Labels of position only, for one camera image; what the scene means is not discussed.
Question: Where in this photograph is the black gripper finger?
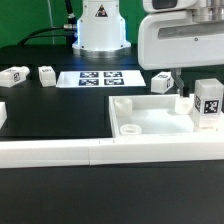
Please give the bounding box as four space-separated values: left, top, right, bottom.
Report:
173 68 189 97

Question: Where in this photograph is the white square tabletop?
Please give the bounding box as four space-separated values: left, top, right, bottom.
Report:
109 94 224 139

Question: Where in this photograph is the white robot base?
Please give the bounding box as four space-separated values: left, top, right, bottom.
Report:
72 0 131 58

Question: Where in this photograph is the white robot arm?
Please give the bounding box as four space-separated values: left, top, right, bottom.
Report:
138 0 224 96

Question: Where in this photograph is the white sheet with tag markers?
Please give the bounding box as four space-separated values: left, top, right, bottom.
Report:
56 70 145 88

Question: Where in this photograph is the white front fence bar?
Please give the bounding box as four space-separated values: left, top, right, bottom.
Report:
0 135 224 168

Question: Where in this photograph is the white fence bar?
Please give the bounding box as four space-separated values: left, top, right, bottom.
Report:
0 102 7 129
0 135 224 168

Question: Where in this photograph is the white left fence bar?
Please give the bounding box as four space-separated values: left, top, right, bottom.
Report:
0 102 7 129

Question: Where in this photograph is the black cable at base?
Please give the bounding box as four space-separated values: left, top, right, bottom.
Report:
17 0 78 46

